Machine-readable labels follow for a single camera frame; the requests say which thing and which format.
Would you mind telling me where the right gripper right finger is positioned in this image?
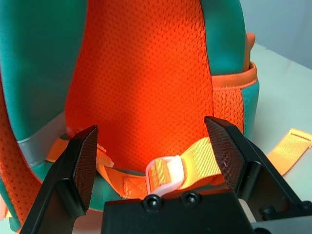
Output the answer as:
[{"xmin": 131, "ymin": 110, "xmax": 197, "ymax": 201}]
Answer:
[{"xmin": 204, "ymin": 116, "xmax": 307, "ymax": 213}]

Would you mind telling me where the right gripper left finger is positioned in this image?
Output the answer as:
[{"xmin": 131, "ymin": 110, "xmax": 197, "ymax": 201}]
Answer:
[{"xmin": 18, "ymin": 125, "xmax": 99, "ymax": 234}]

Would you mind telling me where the teal and orange backpack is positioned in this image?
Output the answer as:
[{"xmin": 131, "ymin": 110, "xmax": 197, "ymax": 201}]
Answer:
[{"xmin": 0, "ymin": 0, "xmax": 312, "ymax": 232}]

